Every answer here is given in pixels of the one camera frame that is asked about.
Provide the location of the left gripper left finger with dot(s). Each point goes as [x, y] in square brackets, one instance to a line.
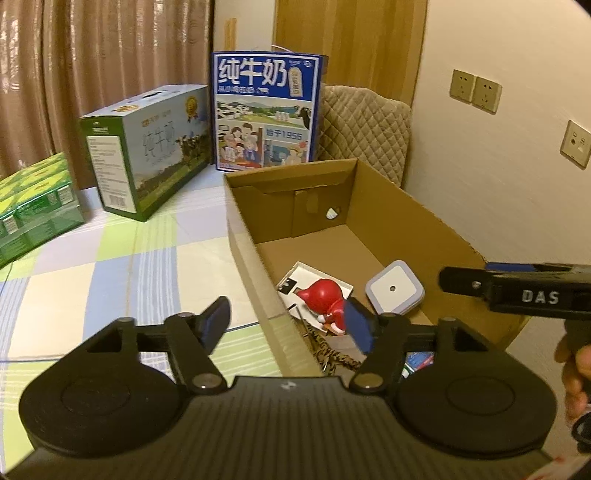
[191, 338]

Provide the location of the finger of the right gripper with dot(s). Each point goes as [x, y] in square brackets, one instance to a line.
[465, 281]

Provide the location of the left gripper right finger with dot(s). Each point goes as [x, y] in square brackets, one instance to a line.
[382, 340]

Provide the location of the red Doraemon figurine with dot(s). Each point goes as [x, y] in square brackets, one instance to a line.
[324, 299]

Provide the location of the person's right hand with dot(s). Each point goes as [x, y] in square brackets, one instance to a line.
[575, 373]

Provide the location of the blue playing card pack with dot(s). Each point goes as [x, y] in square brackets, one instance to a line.
[416, 361]

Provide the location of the white square night light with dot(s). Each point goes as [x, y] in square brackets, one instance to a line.
[396, 289]

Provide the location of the open cardboard box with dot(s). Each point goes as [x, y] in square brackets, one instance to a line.
[346, 220]

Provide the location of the green white milk box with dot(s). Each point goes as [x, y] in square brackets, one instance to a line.
[145, 148]

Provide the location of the beige quilted cushion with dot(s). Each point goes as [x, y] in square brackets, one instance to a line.
[358, 123]

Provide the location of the green shrink-wrapped carton pack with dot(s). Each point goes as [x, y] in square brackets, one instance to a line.
[38, 203]

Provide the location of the blue milk carton box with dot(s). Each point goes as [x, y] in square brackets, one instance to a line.
[265, 108]

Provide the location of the wooden door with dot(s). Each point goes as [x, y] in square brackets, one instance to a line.
[376, 44]

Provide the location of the brown curtain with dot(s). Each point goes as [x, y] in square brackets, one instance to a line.
[63, 59]

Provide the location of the single wall outlet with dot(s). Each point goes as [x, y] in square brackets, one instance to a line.
[576, 144]

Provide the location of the wall socket pair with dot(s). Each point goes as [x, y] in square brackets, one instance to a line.
[480, 92]

